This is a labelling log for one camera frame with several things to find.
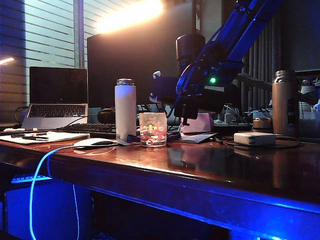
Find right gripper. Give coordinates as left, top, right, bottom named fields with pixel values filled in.
left=174, top=59, right=227, bottom=127

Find printed glass cup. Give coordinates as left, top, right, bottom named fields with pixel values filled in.
left=138, top=112, right=168, bottom=148

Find white thermos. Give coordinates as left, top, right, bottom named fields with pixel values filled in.
left=114, top=78, right=138, bottom=142

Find brown thermos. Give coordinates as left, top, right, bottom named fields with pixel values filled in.
left=271, top=70, right=300, bottom=138

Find purple tissue pack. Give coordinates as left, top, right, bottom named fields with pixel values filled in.
left=181, top=112, right=215, bottom=134

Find dark paper sheet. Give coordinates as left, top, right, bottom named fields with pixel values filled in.
left=174, top=132, right=218, bottom=144

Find power strip with plugs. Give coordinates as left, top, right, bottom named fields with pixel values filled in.
left=213, top=103, right=253, bottom=131

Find large black monitor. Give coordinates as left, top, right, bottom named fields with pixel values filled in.
left=86, top=2, right=196, bottom=109

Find white power adapter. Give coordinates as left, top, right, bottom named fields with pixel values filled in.
left=233, top=132, right=277, bottom=147

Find small copper tin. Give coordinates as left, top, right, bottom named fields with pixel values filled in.
left=252, top=117, right=273, bottom=130

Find black headphones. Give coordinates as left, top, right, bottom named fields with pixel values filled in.
left=97, top=108, right=116, bottom=125

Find black keyboard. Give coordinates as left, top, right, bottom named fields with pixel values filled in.
left=56, top=123, right=117, bottom=140

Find white computer mouse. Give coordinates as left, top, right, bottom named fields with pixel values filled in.
left=72, top=137, right=116, bottom=149

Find white notepad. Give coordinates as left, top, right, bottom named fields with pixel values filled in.
left=0, top=131, right=91, bottom=146

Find clear plastic storage box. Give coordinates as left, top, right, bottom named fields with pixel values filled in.
left=298, top=111, right=320, bottom=138

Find silver open laptop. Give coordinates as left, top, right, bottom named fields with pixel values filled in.
left=21, top=66, right=89, bottom=131

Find black pen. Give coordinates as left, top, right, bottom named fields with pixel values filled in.
left=21, top=136, right=50, bottom=142
left=10, top=133, right=48, bottom=139

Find white window blinds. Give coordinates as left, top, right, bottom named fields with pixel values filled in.
left=24, top=0, right=162, bottom=69

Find black spiral notebook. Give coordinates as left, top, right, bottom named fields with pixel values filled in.
left=0, top=128, right=56, bottom=137

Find under-desk cabinet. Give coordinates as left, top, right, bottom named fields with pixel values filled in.
left=4, top=181, right=93, bottom=240

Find backlit under-desk keyboard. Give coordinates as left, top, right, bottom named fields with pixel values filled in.
left=11, top=174, right=53, bottom=185

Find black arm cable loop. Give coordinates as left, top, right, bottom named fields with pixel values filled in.
left=175, top=62, right=197, bottom=97

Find dark metal rail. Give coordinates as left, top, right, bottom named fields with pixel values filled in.
left=236, top=73, right=273, bottom=91

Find black headphone cable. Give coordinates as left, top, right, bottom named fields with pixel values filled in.
left=64, top=114, right=100, bottom=127

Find thin white hanging cable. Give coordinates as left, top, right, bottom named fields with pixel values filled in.
left=72, top=184, right=81, bottom=240

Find glowing white cable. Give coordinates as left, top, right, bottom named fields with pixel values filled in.
left=29, top=145, right=78, bottom=240

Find black laptop cable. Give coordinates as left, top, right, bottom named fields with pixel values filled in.
left=13, top=106, right=29, bottom=126

